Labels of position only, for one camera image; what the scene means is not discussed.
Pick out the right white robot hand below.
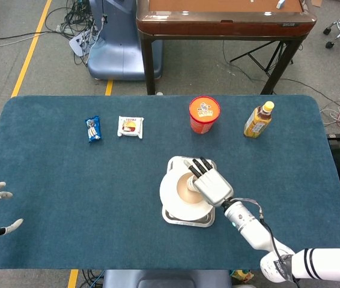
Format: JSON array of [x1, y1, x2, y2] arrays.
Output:
[[183, 157, 234, 208]]

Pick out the orange instant noodle cup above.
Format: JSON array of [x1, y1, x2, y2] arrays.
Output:
[[188, 95, 221, 135]]

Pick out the silver square tray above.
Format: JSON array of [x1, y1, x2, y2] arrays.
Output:
[[161, 155, 218, 228]]

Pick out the white round plate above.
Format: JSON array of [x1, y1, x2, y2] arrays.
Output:
[[159, 168, 216, 221]]

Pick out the yellow tea bottle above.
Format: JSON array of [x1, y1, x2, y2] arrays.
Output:
[[243, 101, 276, 139]]

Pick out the yellow packet under table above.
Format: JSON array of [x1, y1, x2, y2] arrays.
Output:
[[229, 269, 254, 283]]

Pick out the blue felt table mat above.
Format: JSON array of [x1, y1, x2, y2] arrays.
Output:
[[0, 95, 340, 271]]

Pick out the grey robot torso base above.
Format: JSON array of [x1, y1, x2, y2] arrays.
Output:
[[102, 269, 232, 288]]

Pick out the white snack packet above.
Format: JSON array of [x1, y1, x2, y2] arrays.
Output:
[[117, 115, 145, 140]]

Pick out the blue snack packet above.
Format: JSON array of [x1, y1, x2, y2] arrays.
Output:
[[85, 115, 103, 144]]

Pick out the brown wooden game table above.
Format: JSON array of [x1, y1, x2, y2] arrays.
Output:
[[136, 0, 318, 95]]

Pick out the blue grey machine base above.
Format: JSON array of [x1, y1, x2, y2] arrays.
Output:
[[87, 0, 163, 81]]

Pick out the white socket board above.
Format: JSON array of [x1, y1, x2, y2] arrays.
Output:
[[68, 29, 97, 57]]

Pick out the robot arm wrist cable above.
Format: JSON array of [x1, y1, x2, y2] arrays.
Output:
[[232, 197, 302, 288]]

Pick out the black blue cables under table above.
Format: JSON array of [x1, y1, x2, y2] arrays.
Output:
[[82, 269, 105, 288]]

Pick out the black floor cable bundle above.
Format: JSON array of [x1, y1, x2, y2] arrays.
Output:
[[45, 0, 99, 40]]

